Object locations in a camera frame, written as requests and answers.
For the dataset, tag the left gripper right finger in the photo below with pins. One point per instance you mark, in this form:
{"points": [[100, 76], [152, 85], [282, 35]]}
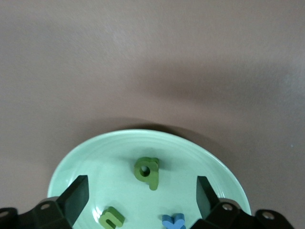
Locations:
{"points": [[209, 202]]}

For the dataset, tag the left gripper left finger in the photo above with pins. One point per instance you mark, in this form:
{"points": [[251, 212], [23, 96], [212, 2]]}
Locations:
{"points": [[74, 198]]}

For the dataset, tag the blue foam letter x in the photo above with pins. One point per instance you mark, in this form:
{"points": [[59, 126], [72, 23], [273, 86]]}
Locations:
{"points": [[172, 224]]}

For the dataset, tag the green foam letter u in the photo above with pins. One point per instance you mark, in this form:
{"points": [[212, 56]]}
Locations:
{"points": [[114, 213]]}

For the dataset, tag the green foam letter p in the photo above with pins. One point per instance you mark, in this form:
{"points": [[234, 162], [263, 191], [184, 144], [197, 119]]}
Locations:
{"points": [[154, 181]]}

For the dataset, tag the green plate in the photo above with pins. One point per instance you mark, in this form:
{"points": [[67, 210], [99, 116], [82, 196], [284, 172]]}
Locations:
{"points": [[114, 162]]}

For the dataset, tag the brown table cover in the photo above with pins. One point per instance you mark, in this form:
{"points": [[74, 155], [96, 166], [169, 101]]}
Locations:
{"points": [[143, 47]]}

